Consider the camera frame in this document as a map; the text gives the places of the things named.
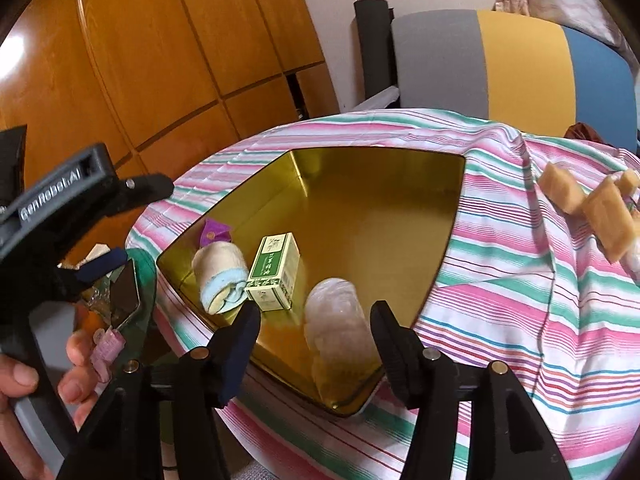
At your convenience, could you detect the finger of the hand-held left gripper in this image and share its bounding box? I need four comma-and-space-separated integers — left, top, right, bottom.
57, 246, 129, 287
116, 172, 176, 212

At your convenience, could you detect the pink patterned packet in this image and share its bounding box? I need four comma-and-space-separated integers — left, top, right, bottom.
91, 327, 126, 383

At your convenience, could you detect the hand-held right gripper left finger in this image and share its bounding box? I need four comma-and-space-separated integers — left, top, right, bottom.
60, 302, 263, 480

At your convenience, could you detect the striped cloth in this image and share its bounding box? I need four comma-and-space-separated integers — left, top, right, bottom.
125, 107, 640, 480

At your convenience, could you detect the green white carton box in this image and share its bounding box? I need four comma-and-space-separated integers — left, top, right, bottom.
246, 232, 302, 312

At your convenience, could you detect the purple paper packet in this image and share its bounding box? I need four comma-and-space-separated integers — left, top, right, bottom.
200, 219, 233, 248

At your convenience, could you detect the dark red cloth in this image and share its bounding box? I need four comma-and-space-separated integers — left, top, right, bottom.
565, 122, 608, 147

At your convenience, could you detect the black smartphone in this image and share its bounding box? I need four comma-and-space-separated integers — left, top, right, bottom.
107, 259, 141, 331

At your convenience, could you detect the grey yellow blue chair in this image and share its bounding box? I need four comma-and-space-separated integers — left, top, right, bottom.
391, 9, 638, 153

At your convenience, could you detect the person's left hand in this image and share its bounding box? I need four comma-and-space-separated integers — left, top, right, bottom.
0, 330, 103, 480

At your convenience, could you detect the wooden wardrobe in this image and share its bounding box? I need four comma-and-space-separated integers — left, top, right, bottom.
0, 0, 341, 271

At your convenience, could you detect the small tan cake piece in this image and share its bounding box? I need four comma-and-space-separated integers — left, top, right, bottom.
615, 169, 640, 196

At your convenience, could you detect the clear plastic wrapped bundle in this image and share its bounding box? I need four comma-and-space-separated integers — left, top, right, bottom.
304, 276, 383, 376

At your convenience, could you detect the gold tin box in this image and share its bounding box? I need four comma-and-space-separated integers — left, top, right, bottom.
156, 147, 467, 418

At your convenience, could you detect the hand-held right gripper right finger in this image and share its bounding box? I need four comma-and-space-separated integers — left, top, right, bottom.
370, 300, 573, 480

